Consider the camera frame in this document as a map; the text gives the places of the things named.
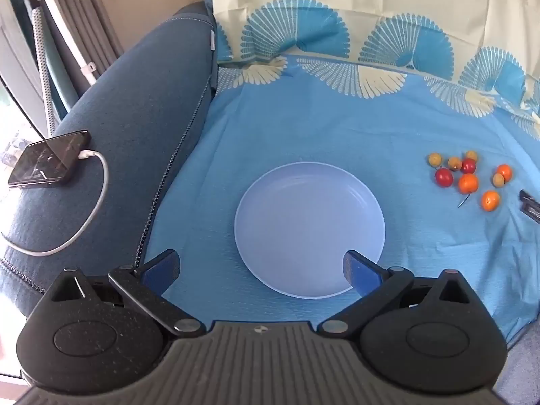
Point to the teal curtain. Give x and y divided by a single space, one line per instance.
61 80

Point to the blue fan-print cloth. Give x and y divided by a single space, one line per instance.
337 126

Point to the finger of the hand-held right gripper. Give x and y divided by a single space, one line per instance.
532 211

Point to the black smartphone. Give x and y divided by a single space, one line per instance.
46 158

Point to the light blue plate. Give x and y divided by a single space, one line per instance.
308 228

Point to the grey curtain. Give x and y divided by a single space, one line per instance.
88 12

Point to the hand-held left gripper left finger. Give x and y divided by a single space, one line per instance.
158 272

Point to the yellow tomato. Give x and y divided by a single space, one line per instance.
471 155
435 159

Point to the white steamer pole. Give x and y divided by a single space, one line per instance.
78 50

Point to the yellow-brown longan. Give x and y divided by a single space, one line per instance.
498 180

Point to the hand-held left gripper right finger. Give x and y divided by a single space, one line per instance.
358 272

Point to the red cherry tomato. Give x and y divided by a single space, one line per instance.
468 165
444 177

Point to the orange tomato with stem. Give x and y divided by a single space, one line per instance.
468 183

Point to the yellow-orange tomato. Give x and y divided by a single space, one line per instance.
454 163

